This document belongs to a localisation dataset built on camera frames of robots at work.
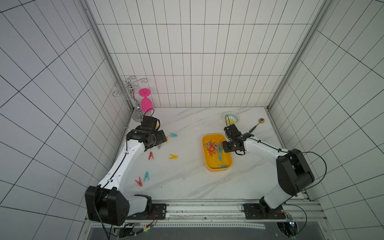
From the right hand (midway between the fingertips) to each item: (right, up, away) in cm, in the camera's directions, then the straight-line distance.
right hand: (221, 146), depth 92 cm
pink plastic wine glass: (-51, +28, +9) cm, 59 cm away
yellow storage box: (-4, -8, -2) cm, 9 cm away
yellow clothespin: (-30, -6, 0) cm, 31 cm away
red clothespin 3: (-6, 0, +4) cm, 7 cm away
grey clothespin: (-41, -1, +5) cm, 41 cm away
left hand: (-39, +4, -12) cm, 41 cm away
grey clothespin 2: (-8, +1, +5) cm, 10 cm away
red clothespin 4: (-6, -3, +2) cm, 7 cm away
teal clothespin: (-46, -16, -7) cm, 49 cm away
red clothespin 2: (-49, -19, -9) cm, 53 cm away
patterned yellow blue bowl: (+10, +18, +18) cm, 28 cm away
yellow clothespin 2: (-9, -3, 0) cm, 10 cm away
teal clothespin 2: (-1, -6, 0) cm, 6 cm away
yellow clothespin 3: (-6, -6, -2) cm, 9 cm away
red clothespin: (-45, -5, 0) cm, 45 cm away
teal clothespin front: (0, -11, -5) cm, 12 cm away
